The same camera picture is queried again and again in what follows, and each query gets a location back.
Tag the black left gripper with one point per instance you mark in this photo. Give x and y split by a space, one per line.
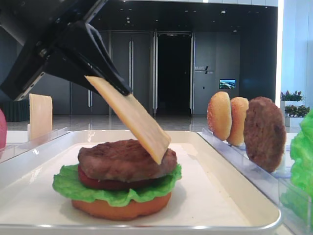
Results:
57 39

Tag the cheese slice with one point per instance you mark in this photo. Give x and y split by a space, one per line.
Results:
40 115
130 111

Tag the upright cheese slice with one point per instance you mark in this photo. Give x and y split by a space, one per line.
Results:
40 115

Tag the red tomato slice in holder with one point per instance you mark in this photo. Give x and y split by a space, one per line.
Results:
3 130

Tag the meat patty on tray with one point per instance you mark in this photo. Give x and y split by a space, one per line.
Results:
125 161

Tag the lettuce leaf on tray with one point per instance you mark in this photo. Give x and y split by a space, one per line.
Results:
67 183

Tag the tomato slice on tray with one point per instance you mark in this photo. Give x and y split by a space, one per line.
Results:
111 184

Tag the upright meat patty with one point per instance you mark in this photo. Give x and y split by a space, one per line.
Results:
264 133

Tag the upright green lettuce leaf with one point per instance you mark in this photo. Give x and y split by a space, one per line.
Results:
302 169

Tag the dark double door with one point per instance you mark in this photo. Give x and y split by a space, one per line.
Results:
131 53

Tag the sesame top bun upright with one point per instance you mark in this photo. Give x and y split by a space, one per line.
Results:
219 115

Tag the bottom bun on tray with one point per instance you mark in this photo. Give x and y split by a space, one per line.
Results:
101 208

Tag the white rectangular tray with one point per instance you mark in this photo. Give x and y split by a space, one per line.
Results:
212 198

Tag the upper flower planter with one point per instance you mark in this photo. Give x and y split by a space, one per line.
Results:
288 98

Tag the flower planter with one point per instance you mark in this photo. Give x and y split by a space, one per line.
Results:
295 115
288 98

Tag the lower flower planter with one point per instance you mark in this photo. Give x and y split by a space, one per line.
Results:
295 115

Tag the left clear acrylic rail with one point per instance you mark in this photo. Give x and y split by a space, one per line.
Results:
22 143

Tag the clear acrylic rail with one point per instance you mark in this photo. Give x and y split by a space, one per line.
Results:
273 185
22 143

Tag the wall monitor screen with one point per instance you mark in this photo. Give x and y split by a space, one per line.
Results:
227 84

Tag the right clear acrylic rail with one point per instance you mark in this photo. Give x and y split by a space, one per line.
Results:
273 185

